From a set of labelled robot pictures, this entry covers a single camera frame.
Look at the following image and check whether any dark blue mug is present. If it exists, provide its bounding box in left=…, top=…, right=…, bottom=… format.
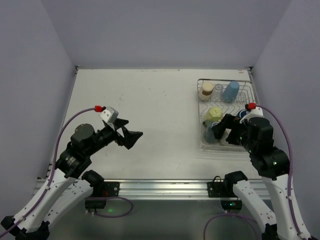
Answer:
left=236, top=109, right=248, bottom=119

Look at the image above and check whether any pale yellow mug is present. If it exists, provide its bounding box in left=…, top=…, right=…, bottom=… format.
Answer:
left=202, top=107, right=223, bottom=126

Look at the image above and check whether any cream tumbler brown band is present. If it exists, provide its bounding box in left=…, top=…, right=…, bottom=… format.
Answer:
left=198, top=81, right=214, bottom=101

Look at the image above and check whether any grey teal mug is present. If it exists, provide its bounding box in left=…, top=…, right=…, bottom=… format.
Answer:
left=203, top=121, right=219, bottom=144

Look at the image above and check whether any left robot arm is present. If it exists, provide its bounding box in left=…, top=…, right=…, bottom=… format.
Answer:
left=1, top=118, right=143, bottom=240

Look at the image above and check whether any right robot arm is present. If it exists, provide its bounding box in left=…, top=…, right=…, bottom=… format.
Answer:
left=211, top=114, right=314, bottom=240

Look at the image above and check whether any clear glass cup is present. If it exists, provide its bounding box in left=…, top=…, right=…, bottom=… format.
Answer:
left=211, top=83, right=224, bottom=101

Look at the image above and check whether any light blue plastic cup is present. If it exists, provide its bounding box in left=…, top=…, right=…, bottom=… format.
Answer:
left=221, top=81, right=240, bottom=103

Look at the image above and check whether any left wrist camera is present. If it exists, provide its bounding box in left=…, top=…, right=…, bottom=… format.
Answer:
left=99, top=106, right=119, bottom=124

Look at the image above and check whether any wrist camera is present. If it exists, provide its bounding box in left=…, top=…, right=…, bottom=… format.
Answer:
left=239, top=102, right=264, bottom=124
left=99, top=106, right=119, bottom=124

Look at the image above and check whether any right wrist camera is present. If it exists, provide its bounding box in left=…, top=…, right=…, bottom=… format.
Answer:
left=239, top=102, right=264, bottom=124

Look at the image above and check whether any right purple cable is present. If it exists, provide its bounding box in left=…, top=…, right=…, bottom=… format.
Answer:
left=203, top=102, right=311, bottom=240

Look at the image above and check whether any wire dish rack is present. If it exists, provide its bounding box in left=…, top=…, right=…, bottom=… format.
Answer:
left=198, top=80, right=256, bottom=152

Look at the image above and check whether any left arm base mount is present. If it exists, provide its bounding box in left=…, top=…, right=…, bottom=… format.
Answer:
left=81, top=170, right=120, bottom=213

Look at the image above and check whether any aluminium mounting rail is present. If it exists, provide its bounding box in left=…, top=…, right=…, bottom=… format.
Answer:
left=31, top=178, right=281, bottom=200

